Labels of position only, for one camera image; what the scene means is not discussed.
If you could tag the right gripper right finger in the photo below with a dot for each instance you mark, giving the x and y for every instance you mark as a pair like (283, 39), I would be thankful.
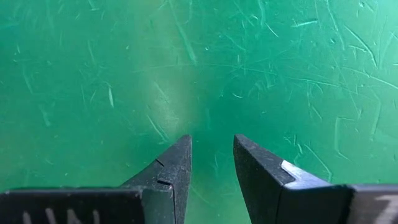
(295, 202)

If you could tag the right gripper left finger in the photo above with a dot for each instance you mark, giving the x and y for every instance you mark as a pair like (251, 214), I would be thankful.
(124, 205)

